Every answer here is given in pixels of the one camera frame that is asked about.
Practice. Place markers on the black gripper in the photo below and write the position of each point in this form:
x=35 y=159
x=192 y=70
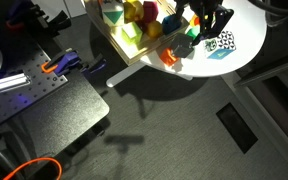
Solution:
x=212 y=18

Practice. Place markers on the black mounting plate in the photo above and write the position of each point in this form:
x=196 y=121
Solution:
x=52 y=124

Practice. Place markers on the black perforated breadboard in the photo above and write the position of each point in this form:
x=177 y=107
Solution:
x=29 y=86

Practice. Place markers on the near purple clamp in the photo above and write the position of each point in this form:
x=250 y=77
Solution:
x=63 y=62

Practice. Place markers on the yellow round block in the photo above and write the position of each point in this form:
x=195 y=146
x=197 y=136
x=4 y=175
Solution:
x=154 y=29

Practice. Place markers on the purple clamp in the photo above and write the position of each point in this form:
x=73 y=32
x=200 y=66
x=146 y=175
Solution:
x=24 y=13
x=63 y=62

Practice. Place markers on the orange block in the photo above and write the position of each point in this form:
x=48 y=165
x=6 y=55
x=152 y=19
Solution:
x=167 y=57

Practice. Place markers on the far purple clamp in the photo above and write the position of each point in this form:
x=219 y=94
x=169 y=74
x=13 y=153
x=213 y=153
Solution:
x=24 y=13

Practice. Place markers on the light green block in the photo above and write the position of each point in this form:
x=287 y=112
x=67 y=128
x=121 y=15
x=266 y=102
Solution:
x=131 y=33

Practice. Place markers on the black white patterned cube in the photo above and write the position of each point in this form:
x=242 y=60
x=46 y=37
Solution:
x=219 y=47

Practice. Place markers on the blue block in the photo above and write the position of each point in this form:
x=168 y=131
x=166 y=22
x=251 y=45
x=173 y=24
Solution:
x=170 y=23

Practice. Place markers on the yellow banana block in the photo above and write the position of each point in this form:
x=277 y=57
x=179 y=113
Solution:
x=133 y=10

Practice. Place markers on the magenta block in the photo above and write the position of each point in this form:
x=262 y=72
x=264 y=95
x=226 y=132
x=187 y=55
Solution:
x=150 y=13

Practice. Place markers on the wooden tray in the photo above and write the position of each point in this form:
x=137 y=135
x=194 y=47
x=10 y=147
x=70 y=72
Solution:
x=131 y=53

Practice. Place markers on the orange yellow toy cube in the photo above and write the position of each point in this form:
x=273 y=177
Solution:
x=194 y=21

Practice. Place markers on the gray block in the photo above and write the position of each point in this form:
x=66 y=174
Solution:
x=181 y=45

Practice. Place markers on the round white table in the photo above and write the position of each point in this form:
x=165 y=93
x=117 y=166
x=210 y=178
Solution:
x=248 y=28

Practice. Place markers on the patterned cube in tray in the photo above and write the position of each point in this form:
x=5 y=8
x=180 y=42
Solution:
x=113 y=12

